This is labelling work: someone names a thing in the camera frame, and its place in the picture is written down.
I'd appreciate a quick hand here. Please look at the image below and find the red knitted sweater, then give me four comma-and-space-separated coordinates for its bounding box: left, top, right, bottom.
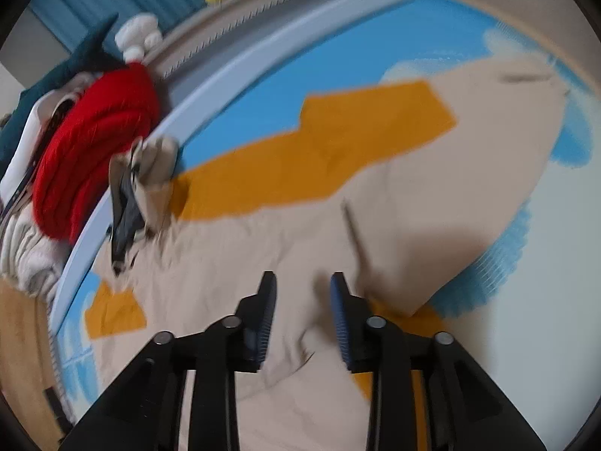
33, 62, 163, 245

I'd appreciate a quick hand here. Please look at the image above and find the grey mattress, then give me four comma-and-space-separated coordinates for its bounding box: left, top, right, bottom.
141, 0, 376, 82

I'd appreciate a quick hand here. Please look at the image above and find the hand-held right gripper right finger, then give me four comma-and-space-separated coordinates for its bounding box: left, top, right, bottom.
330, 271, 545, 451

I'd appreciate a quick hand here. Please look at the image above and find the white fleece garment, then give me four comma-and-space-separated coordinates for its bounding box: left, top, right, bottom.
0, 211, 72, 298

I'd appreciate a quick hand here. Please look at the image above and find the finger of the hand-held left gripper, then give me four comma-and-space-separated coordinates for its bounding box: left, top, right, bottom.
109, 162, 147, 274

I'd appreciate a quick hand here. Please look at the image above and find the white plush toy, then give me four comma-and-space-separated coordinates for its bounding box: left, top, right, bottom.
115, 13, 163, 65

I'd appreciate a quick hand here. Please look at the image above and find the teal cloth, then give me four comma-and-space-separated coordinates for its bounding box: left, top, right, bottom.
0, 13, 121, 176

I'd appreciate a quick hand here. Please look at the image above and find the blue and white printed bed sheet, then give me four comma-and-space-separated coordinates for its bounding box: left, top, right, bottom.
47, 0, 597, 433

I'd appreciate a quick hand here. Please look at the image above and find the white cloth with dark trim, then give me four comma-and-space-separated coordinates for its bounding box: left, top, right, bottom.
0, 73, 95, 226

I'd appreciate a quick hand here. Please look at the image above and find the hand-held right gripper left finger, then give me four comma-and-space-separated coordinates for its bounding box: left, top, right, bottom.
61, 271, 277, 451

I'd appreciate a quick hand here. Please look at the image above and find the beige and orange garment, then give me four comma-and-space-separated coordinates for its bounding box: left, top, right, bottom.
85, 49, 571, 451

